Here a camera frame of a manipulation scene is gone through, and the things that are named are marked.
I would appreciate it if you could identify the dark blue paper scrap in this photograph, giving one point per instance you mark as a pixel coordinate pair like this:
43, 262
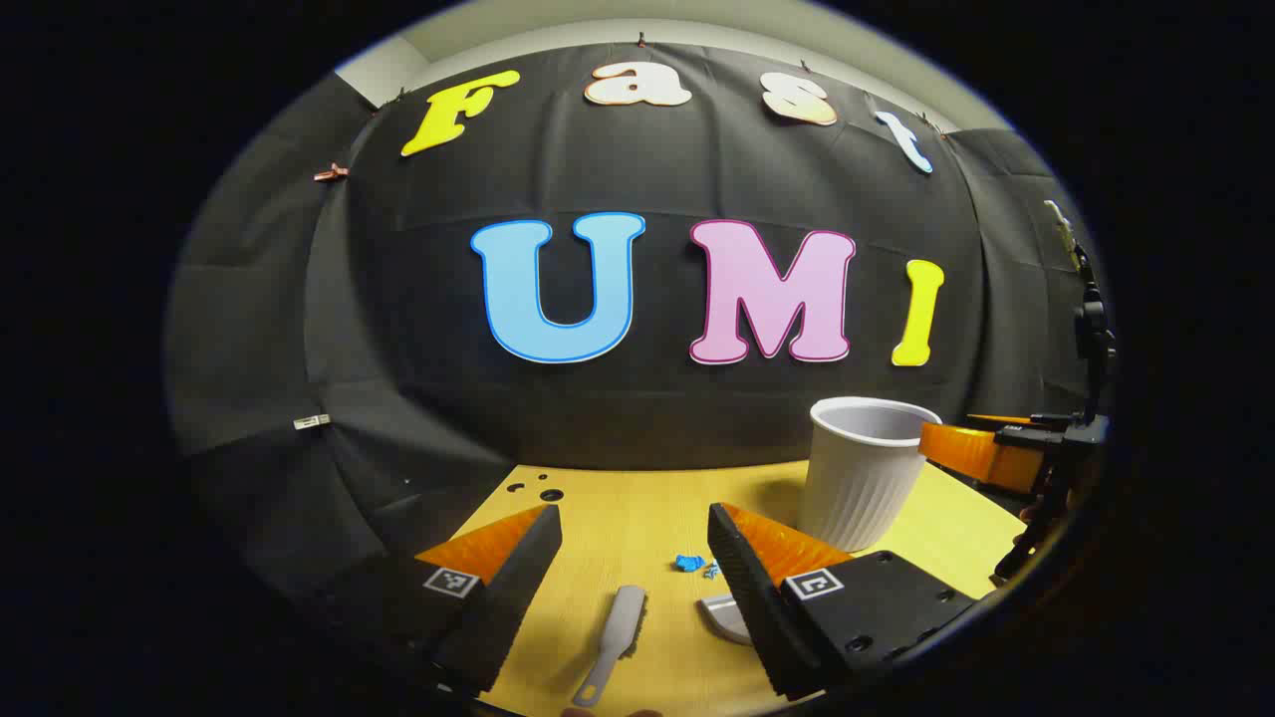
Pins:
687, 563

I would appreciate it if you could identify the orange cloth clip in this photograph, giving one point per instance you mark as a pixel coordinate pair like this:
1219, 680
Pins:
331, 172

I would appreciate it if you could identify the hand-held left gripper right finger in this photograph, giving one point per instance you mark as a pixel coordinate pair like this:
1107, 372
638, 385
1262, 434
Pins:
752, 607

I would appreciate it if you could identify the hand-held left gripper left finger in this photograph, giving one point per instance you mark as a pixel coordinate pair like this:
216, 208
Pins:
518, 583

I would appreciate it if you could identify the black backdrop cloth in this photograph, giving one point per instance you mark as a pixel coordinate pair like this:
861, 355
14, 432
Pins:
418, 299

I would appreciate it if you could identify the small grey broom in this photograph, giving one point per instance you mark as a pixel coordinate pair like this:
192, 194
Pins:
620, 627

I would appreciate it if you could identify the white cloth clip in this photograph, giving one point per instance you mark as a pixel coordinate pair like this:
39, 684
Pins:
311, 421

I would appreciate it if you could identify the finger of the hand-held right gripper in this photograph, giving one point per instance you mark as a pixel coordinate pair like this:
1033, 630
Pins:
981, 456
1026, 428

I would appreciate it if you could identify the wooden desktop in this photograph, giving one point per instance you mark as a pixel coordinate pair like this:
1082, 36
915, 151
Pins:
618, 528

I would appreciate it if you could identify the grey dustpan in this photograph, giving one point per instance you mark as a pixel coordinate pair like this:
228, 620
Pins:
727, 617

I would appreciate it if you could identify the white ribbed garbage bin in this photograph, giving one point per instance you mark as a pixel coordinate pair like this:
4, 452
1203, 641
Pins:
862, 478

